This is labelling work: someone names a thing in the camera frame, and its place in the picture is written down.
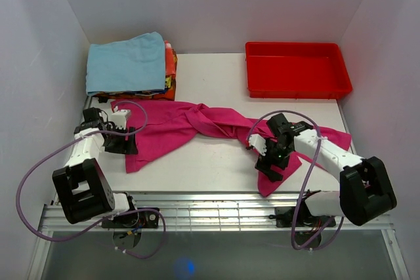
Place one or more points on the pink trousers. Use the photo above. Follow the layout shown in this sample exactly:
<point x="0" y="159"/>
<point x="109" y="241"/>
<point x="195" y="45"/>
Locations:
<point x="172" y="124"/>

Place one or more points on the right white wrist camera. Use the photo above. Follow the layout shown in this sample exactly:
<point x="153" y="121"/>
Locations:
<point x="257" y="143"/>

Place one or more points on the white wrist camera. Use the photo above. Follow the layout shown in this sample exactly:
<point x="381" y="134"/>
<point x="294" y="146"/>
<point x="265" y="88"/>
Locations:
<point x="257" y="143"/>
<point x="119" y="118"/>

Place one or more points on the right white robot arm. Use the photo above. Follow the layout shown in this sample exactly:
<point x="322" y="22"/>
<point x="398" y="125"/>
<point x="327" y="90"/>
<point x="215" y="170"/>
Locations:
<point x="365" y="191"/>

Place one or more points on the red plastic tray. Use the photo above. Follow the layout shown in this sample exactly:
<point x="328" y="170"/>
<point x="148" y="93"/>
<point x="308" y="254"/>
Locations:
<point x="296" y="70"/>

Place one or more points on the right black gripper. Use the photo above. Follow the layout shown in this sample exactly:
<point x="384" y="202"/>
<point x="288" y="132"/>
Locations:
<point x="264" y="162"/>

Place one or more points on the folded orange patterned trousers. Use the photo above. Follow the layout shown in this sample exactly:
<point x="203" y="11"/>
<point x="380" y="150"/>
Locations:
<point x="168" y="93"/>

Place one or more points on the aluminium rail frame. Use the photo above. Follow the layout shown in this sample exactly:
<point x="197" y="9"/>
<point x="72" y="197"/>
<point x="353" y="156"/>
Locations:
<point x="209" y="185"/>

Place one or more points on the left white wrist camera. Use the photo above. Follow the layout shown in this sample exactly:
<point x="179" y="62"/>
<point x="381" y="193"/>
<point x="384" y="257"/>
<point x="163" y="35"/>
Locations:
<point x="119" y="118"/>

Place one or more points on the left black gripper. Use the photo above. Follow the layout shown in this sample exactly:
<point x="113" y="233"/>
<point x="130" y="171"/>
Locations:
<point x="126" y="147"/>

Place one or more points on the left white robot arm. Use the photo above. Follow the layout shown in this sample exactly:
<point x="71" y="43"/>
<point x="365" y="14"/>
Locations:
<point x="82" y="188"/>

